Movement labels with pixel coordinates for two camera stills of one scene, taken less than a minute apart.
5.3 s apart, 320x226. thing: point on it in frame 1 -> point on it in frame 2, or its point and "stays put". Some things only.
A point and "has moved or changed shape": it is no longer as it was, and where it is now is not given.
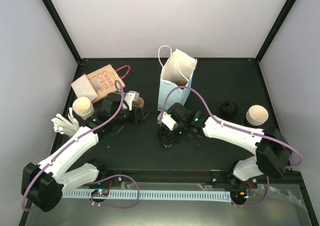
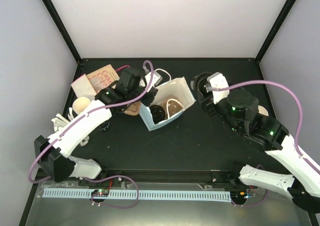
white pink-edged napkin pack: (82, 88) stays put
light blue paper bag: (177, 71) has moved or changed shape
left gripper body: (137, 114) -> (149, 95)
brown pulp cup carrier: (181, 83) -> (172, 105)
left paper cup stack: (83, 107) stays put
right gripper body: (165, 135) -> (206, 106)
